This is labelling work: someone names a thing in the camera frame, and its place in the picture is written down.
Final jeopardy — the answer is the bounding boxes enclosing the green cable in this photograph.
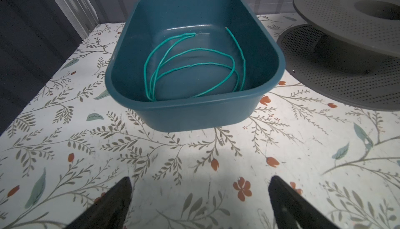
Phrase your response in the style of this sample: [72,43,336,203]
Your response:
[143,26,246,102]

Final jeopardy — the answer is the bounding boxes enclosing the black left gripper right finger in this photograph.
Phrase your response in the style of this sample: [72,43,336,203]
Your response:
[268,175,337,229]

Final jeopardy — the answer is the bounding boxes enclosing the teal plastic tub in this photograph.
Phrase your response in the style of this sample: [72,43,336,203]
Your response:
[105,0,285,132]

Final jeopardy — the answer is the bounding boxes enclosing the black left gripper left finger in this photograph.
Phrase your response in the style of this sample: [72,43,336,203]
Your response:
[66,177,132,229]

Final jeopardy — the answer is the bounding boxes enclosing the grey perforated cable spool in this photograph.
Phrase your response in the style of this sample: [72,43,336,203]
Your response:
[277,0,400,111]

